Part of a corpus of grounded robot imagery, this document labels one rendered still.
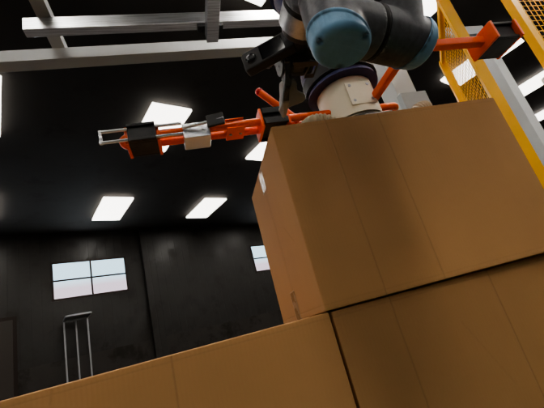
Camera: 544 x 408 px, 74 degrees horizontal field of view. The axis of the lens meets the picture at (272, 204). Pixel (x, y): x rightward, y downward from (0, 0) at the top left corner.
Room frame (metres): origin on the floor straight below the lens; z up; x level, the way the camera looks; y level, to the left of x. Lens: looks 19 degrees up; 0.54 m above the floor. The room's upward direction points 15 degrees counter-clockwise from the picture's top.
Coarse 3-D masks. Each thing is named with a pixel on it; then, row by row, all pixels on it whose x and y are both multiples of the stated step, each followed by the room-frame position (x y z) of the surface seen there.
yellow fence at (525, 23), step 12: (504, 0) 1.80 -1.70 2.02; (516, 0) 1.79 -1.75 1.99; (528, 0) 1.84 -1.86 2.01; (540, 0) 1.86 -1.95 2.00; (516, 12) 1.79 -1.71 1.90; (528, 24) 1.78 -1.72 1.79; (528, 36) 1.80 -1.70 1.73; (540, 36) 1.79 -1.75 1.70; (540, 48) 1.78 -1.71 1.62; (540, 60) 1.81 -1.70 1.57
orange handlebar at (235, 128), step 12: (480, 36) 0.76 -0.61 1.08; (444, 48) 0.75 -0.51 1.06; (456, 48) 0.76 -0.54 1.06; (468, 48) 0.77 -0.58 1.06; (396, 72) 0.79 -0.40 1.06; (384, 84) 0.83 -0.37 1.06; (384, 108) 0.96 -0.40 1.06; (396, 108) 0.98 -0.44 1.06; (228, 120) 0.83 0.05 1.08; (240, 120) 0.84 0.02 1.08; (252, 120) 0.85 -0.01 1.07; (300, 120) 0.89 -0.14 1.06; (156, 132) 0.78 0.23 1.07; (168, 132) 0.79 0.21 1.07; (216, 132) 0.86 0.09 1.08; (228, 132) 0.85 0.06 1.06; (240, 132) 0.86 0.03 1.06; (252, 132) 0.89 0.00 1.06; (120, 144) 0.78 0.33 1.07; (168, 144) 0.83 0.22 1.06
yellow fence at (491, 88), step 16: (448, 0) 1.65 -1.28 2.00; (448, 16) 1.67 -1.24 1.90; (464, 32) 1.66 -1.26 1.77; (448, 64) 2.24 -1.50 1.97; (480, 64) 1.66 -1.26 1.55; (448, 80) 2.36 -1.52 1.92; (464, 80) 2.09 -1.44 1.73; (480, 80) 1.70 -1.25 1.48; (464, 96) 2.28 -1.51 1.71; (480, 96) 1.94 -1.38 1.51; (496, 96) 1.66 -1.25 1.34; (512, 112) 1.65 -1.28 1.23; (512, 128) 1.66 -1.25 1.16; (528, 144) 1.65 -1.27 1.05
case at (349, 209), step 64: (320, 128) 0.71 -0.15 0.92; (384, 128) 0.75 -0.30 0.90; (448, 128) 0.79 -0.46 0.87; (256, 192) 0.99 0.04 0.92; (320, 192) 0.70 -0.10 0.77; (384, 192) 0.74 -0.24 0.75; (448, 192) 0.77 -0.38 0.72; (512, 192) 0.81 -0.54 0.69; (320, 256) 0.69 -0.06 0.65; (384, 256) 0.72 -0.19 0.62; (448, 256) 0.76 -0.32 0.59; (512, 256) 0.79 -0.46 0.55
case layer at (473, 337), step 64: (320, 320) 0.69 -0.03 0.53; (384, 320) 0.72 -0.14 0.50; (448, 320) 0.75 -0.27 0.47; (512, 320) 0.79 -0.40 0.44; (64, 384) 0.57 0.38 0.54; (128, 384) 0.60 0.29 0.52; (192, 384) 0.62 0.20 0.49; (256, 384) 0.65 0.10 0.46; (320, 384) 0.68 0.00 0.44; (384, 384) 0.71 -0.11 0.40; (448, 384) 0.74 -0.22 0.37; (512, 384) 0.77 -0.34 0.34
